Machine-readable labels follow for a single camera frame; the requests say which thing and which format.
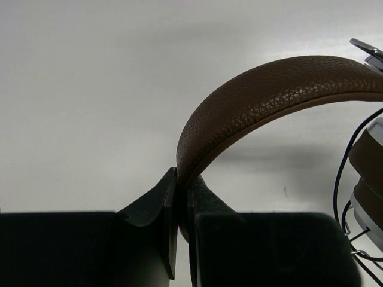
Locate thin black headphone cable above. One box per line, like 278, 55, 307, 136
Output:
332, 107, 383, 287

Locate brown silver headphones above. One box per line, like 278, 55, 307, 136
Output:
175, 38, 383, 264

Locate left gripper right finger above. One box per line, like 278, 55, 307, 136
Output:
187, 178, 361, 286

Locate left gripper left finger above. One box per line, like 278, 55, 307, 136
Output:
1, 168, 177, 286

